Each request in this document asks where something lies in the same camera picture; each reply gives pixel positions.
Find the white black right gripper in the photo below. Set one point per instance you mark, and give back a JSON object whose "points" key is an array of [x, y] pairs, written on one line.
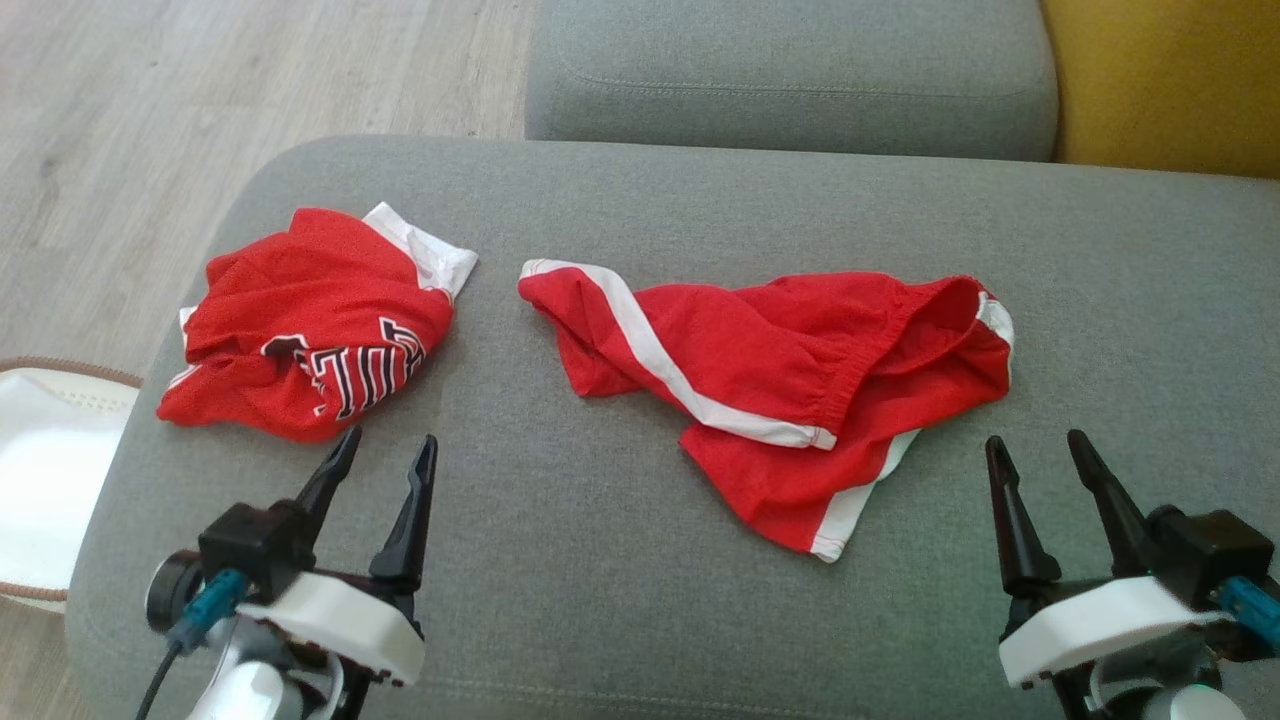
{"points": [[1100, 625]]}

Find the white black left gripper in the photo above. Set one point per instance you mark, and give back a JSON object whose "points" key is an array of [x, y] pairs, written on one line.
{"points": [[335, 625]]}

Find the red lettered basketball jersey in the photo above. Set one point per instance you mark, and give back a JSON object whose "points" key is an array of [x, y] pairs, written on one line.
{"points": [[310, 310]]}

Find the red white-striped shorts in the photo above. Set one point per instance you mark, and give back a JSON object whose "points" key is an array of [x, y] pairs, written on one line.
{"points": [[780, 370]]}

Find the grey fabric sofa seat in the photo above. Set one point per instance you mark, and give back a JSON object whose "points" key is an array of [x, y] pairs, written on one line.
{"points": [[620, 580]]}

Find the white laundry basket brown rim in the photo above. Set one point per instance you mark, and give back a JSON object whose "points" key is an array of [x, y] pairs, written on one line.
{"points": [[50, 480]]}

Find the yellow cushion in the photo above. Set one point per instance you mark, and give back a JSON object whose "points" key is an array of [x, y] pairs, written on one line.
{"points": [[1170, 80]]}

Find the grey sofa back cushion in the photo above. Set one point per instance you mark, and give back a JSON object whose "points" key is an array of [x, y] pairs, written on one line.
{"points": [[790, 70]]}

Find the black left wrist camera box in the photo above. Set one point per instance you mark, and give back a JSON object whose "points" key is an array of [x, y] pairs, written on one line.
{"points": [[255, 545]]}

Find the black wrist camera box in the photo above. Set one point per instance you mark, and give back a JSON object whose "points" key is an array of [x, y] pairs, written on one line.
{"points": [[1215, 550], [255, 545]]}

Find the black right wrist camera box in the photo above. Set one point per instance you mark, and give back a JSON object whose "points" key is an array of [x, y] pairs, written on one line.
{"points": [[1215, 550]]}

